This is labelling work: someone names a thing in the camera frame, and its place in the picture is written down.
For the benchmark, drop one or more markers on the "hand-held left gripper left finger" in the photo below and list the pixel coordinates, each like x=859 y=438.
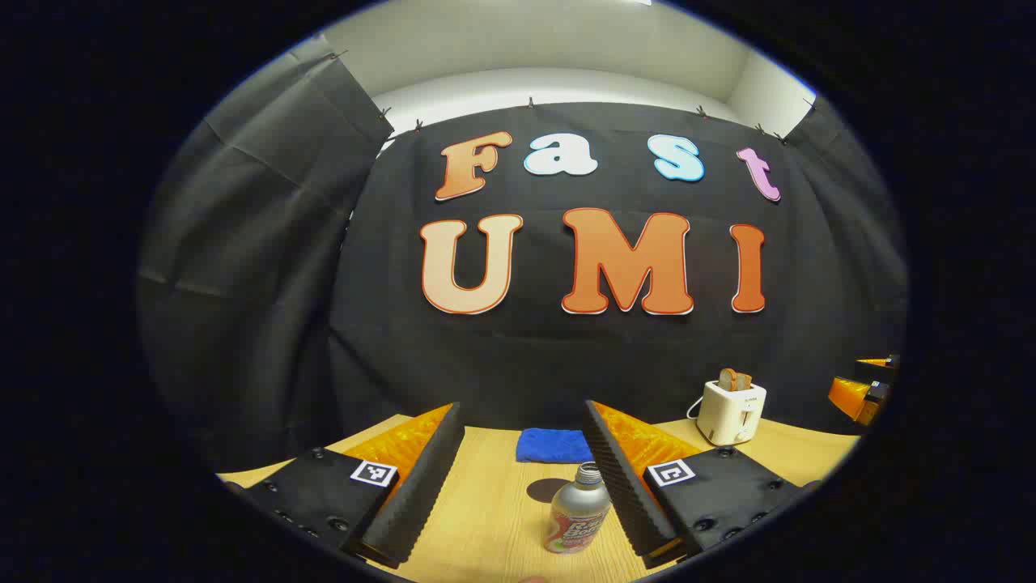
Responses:
x=417 y=486

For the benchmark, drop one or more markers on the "blue towel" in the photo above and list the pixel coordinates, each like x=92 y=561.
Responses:
x=554 y=446

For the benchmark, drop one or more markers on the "black backdrop cloth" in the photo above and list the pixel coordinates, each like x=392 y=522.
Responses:
x=526 y=356

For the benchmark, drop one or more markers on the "toasted bread slice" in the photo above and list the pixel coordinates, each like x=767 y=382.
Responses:
x=728 y=379
x=745 y=381

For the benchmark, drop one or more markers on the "white toaster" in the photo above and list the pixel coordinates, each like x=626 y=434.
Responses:
x=730 y=417

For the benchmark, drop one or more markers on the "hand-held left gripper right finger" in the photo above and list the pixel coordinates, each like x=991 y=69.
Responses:
x=623 y=486

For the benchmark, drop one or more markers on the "silver water bottle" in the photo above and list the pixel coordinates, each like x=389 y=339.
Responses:
x=576 y=514

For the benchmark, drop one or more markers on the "dark brown round coaster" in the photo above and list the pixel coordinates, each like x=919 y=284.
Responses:
x=544 y=490

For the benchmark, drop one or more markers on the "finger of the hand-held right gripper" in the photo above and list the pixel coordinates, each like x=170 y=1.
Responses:
x=851 y=398
x=876 y=368

